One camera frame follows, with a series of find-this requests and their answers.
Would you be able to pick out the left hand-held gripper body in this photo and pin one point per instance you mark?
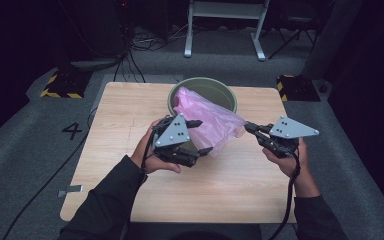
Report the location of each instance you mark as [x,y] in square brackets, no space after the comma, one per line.
[173,135]

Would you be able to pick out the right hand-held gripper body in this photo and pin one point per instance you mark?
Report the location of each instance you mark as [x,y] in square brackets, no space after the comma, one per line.
[290,130]

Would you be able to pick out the pink plastic bag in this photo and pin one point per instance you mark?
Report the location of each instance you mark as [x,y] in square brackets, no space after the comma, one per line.
[210,123]

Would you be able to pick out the green ribbed trash bin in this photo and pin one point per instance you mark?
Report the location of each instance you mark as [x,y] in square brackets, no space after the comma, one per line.
[216,91]

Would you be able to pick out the person's left hand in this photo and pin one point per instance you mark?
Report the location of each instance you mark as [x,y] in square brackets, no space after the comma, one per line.
[143,156]

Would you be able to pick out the person's right hand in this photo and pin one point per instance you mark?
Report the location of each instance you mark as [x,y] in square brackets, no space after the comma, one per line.
[296,166]

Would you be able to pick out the black tripod stand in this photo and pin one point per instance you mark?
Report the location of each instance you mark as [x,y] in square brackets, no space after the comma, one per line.
[295,33]

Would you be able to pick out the grey curtain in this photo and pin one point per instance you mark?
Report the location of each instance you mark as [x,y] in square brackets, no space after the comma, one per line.
[333,36]

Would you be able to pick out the grey tape strip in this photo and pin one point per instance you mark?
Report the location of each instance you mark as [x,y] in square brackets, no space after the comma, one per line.
[70,190]

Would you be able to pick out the black equipment stand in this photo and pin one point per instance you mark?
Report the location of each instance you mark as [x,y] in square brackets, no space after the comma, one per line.
[93,30]

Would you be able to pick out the yellow black striped base plate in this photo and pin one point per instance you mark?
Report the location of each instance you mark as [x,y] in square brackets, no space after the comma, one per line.
[298,88]
[65,85]

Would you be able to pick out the white metal stand frame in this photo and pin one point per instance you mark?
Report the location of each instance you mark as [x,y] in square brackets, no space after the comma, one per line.
[223,10]

